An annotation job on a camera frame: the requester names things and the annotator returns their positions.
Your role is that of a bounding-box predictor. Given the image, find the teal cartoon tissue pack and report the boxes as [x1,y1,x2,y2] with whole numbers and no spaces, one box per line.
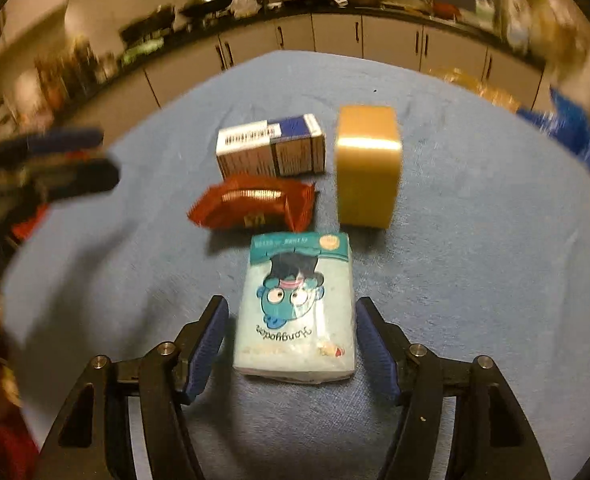
[233,232,356,384]

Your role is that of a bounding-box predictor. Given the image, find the brown snack wrapper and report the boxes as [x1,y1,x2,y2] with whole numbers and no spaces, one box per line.
[188,174,316,233]

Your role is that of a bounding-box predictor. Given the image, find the white red pouch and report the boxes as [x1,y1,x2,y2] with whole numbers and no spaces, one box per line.
[10,205,48,242]

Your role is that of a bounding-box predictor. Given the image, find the white base cabinets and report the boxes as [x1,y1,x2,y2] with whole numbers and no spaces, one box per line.
[55,8,545,136]

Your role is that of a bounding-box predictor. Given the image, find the green cloth on counter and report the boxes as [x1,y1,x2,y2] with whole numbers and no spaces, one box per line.
[119,38,165,67]

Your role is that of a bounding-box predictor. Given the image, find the black frying pan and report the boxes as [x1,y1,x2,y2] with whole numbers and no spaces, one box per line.
[119,4,176,47]

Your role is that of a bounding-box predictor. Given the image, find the black wok with lid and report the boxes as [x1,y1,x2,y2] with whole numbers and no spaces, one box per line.
[179,0,233,20]

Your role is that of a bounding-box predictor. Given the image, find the gold rounded square tin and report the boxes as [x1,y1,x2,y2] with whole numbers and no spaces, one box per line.
[334,105,403,230]

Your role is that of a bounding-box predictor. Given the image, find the blue white small box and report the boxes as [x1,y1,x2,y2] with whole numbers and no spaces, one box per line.
[214,114,326,179]

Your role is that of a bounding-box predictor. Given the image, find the yellow plastic bag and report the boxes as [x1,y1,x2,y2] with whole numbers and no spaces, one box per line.
[428,68,520,113]

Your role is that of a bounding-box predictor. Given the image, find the blue plastic bag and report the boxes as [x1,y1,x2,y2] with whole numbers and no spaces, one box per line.
[516,87,590,172]

